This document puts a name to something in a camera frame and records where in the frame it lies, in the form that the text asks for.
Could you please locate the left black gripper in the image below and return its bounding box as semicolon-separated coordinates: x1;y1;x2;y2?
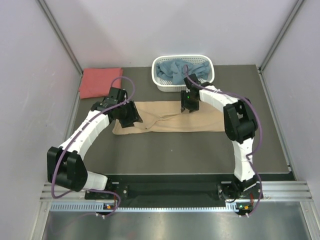
117;100;143;128

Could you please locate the beige t shirt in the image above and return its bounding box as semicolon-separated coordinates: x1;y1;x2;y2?
112;101;225;135

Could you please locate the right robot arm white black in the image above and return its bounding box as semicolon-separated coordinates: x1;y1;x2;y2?
181;74;261;200

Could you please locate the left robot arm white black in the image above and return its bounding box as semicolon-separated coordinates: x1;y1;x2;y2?
47;87;143;199

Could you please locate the crumpled blue t shirt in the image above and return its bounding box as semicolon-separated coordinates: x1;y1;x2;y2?
155;59;211;85

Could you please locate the white perforated plastic basket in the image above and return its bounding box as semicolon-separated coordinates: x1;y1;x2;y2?
151;54;215;92

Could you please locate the folded red t shirt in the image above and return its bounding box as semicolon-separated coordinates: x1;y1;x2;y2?
78;68;123;99

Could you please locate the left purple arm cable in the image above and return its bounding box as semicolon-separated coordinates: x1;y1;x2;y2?
51;76;136;218

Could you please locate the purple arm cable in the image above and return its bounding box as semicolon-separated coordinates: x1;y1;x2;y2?
184;64;264;218
51;76;136;218

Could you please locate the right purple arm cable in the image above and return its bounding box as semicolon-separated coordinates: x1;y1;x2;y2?
184;64;264;218

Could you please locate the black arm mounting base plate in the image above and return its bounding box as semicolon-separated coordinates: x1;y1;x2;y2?
83;174;266;209

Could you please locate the white slotted cable duct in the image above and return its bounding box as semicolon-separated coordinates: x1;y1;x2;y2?
50;202;250;213

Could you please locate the left aluminium corner post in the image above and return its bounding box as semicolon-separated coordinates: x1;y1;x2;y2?
35;0;83;75

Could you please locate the aluminium corner post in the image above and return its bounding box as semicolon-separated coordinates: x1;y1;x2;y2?
35;0;83;75
257;0;305;74

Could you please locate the aluminium front frame rail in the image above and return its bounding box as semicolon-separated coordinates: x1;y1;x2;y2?
40;181;313;202

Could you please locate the right aluminium corner post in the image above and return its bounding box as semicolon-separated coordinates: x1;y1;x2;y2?
257;0;305;74

